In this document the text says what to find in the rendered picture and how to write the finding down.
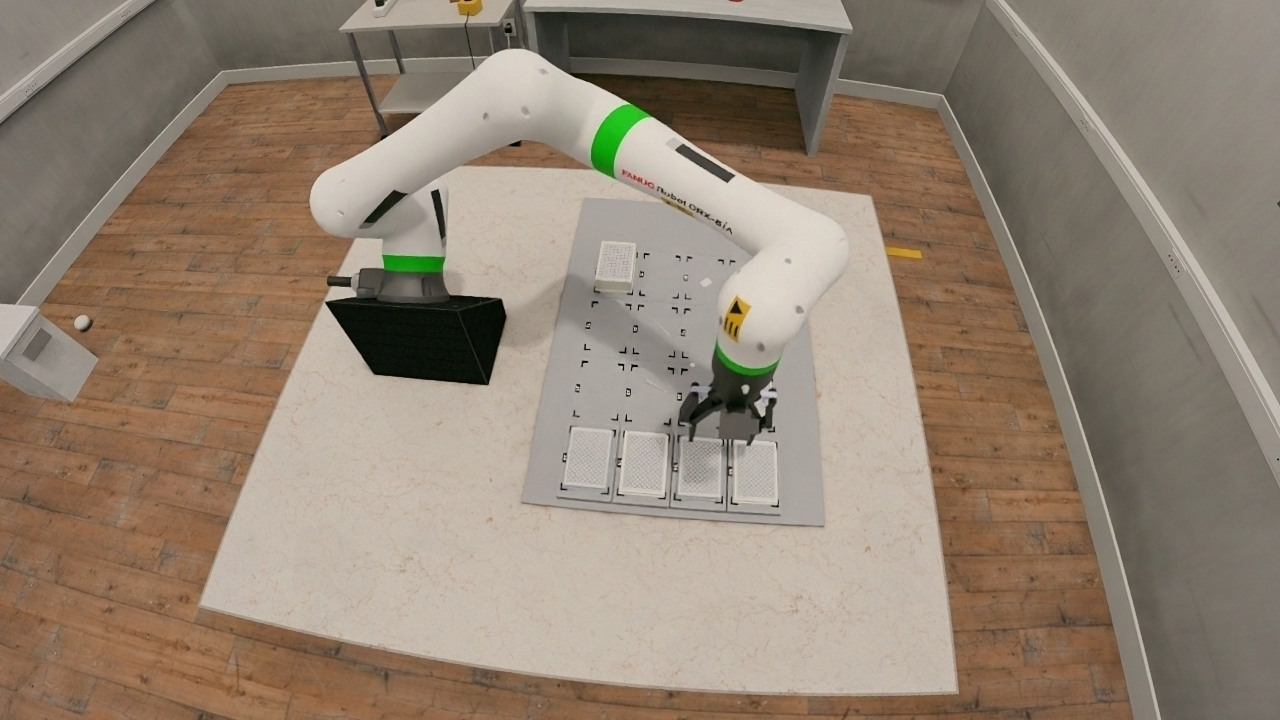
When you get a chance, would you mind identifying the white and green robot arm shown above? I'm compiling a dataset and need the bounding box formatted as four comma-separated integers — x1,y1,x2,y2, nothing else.
310,49,849,395

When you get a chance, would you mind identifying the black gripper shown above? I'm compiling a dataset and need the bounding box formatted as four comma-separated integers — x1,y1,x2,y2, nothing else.
678,375,776,443

